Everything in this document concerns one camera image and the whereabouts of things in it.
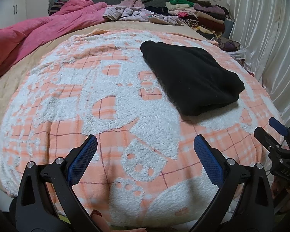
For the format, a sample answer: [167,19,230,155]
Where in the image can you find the white satin curtain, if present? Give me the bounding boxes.
[227,0,290,127]

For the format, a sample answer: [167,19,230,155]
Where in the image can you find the striped dark pillow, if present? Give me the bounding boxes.
[49,0,66,16]

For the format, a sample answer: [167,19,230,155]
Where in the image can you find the lilac crumpled garment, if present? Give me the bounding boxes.
[102,0,183,25]

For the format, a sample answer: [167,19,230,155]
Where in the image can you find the right hand thumb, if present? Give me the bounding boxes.
[271,176,290,223]

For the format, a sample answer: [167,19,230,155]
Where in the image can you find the stack of folded clothes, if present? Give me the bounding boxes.
[145,0,231,40]

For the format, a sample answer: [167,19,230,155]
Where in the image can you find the white wardrobe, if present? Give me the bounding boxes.
[0,0,27,29]

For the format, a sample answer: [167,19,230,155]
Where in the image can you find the black sweater orange cuffs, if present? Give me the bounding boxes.
[140,41,245,116]

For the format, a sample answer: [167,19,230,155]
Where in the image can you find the pink quilt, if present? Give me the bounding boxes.
[0,0,107,78]

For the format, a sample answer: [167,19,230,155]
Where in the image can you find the plastic bag of clothes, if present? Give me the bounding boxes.
[213,37,246,60]

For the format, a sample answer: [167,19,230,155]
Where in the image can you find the orange white plaid blanket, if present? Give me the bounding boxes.
[0,29,282,227]

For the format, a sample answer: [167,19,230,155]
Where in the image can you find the left hand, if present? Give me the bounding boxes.
[90,210,147,232]

